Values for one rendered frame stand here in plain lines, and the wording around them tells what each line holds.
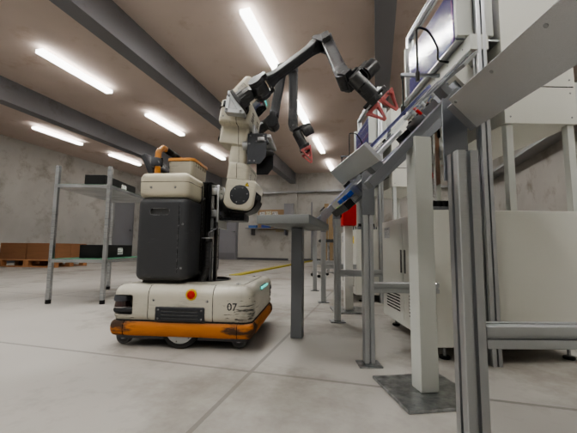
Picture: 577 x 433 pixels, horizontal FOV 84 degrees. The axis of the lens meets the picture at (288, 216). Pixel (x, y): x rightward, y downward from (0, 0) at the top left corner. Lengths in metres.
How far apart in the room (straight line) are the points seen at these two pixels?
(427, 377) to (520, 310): 0.62
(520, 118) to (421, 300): 0.98
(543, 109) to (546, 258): 0.64
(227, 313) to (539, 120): 1.59
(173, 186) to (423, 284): 1.17
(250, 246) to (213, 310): 10.59
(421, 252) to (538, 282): 0.69
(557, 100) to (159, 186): 1.84
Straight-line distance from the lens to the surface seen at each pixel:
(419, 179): 1.15
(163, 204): 1.65
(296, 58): 1.73
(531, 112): 1.81
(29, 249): 8.59
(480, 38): 1.79
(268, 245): 11.83
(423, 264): 1.14
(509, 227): 1.64
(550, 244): 1.74
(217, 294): 1.51
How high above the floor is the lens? 0.45
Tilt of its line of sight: 6 degrees up
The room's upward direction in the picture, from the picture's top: 1 degrees clockwise
